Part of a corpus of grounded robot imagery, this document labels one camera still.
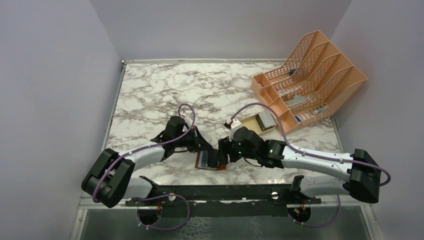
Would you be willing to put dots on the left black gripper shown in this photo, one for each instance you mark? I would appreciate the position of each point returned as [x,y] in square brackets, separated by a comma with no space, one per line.
[199,143]

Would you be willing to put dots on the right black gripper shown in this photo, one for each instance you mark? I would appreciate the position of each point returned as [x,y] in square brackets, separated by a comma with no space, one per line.
[223,144]

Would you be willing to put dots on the black credit card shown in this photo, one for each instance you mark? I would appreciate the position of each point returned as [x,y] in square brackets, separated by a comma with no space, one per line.
[211,161]

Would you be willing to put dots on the brown leather card holder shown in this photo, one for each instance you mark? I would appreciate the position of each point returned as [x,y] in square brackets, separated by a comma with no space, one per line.
[201,162]

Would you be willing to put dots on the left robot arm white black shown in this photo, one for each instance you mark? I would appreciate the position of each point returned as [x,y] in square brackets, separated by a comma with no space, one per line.
[110,178]

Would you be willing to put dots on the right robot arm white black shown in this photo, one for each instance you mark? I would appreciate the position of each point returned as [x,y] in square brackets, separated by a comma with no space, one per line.
[356,175]

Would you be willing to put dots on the stack of credit cards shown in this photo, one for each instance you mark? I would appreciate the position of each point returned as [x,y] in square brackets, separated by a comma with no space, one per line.
[265,120]

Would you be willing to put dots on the beige oval tray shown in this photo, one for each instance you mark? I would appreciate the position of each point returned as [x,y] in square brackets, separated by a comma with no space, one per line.
[252,124]

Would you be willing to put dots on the orange plastic file organizer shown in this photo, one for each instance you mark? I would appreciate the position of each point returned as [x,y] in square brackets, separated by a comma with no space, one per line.
[315,81]

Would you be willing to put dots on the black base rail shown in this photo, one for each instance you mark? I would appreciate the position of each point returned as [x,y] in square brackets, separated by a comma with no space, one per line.
[249,200]

